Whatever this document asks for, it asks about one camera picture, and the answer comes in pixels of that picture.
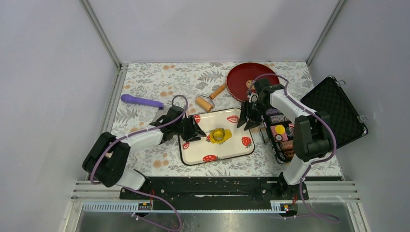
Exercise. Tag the yellow dough lump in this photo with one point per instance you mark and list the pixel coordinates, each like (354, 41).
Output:
(228, 135)

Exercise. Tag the orange handle metal scraper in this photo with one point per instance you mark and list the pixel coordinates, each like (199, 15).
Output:
(159, 113)

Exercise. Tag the yellow dough disc in case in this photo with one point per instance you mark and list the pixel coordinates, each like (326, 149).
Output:
(279, 129)

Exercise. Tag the wooden dough roller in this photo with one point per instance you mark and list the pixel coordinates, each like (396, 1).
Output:
(206, 102)

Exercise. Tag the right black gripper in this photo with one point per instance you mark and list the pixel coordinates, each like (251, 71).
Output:
(245, 111)

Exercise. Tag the strawberry print tray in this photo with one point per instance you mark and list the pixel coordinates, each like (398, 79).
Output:
(240, 144)

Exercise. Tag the red round plate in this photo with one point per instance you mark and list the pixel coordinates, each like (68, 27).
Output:
(241, 76)

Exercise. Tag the floral table mat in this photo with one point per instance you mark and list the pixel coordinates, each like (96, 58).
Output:
(166, 81)

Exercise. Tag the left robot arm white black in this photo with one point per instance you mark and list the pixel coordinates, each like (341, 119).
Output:
(106, 161)

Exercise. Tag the purple handle tool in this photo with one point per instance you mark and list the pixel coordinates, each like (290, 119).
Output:
(130, 99)

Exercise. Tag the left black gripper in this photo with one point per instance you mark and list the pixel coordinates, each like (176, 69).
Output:
(194, 128)

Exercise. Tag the metal ring cutter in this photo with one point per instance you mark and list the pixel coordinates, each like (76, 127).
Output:
(218, 134)

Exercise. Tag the black foam-lined case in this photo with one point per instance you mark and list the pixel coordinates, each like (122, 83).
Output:
(327, 97)

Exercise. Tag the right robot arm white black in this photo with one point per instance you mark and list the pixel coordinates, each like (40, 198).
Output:
(313, 139)

